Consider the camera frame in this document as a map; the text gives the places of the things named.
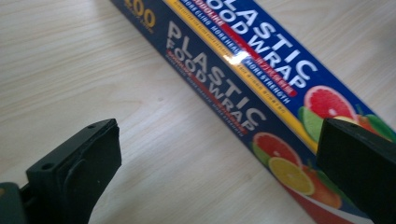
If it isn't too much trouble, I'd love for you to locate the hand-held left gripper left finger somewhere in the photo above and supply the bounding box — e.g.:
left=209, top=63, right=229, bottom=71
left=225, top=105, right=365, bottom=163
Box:
left=19, top=118, right=122, bottom=224

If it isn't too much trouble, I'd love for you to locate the blue food wrap box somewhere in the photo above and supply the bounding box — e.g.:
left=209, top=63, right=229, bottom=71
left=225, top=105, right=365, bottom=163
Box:
left=109, top=0, right=396, bottom=224

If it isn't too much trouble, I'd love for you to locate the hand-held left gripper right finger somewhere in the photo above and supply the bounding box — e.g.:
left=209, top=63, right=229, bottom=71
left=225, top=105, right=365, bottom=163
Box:
left=315, top=118, right=396, bottom=224

